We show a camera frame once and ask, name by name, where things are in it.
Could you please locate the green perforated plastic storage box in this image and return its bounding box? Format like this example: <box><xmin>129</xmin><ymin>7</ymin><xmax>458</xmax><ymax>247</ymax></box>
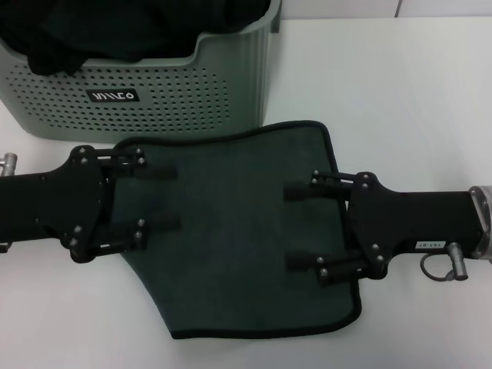
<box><xmin>0</xmin><ymin>0</ymin><xmax>284</xmax><ymax>145</ymax></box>

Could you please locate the right wrist connector with cable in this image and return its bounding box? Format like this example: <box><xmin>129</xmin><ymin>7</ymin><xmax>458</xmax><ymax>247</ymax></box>
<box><xmin>420</xmin><ymin>241</ymin><xmax>473</xmax><ymax>284</ymax></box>

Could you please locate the black cloth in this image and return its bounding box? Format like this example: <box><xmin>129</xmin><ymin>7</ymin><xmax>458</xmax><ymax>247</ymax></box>
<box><xmin>0</xmin><ymin>0</ymin><xmax>272</xmax><ymax>77</ymax></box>

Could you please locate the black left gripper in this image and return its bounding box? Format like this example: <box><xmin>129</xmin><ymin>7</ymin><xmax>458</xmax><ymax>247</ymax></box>
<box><xmin>0</xmin><ymin>145</ymin><xmax>182</xmax><ymax>266</ymax></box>

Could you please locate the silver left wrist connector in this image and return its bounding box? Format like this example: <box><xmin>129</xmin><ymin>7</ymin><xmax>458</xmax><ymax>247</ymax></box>
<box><xmin>0</xmin><ymin>151</ymin><xmax>21</xmax><ymax>178</ymax></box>

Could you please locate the green towel with black trim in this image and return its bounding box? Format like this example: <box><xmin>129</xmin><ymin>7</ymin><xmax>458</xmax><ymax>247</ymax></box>
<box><xmin>110</xmin><ymin>119</ymin><xmax>365</xmax><ymax>342</ymax></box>

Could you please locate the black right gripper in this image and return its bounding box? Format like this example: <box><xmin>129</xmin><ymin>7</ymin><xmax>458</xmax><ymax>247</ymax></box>
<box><xmin>282</xmin><ymin>168</ymin><xmax>486</xmax><ymax>288</ymax></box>

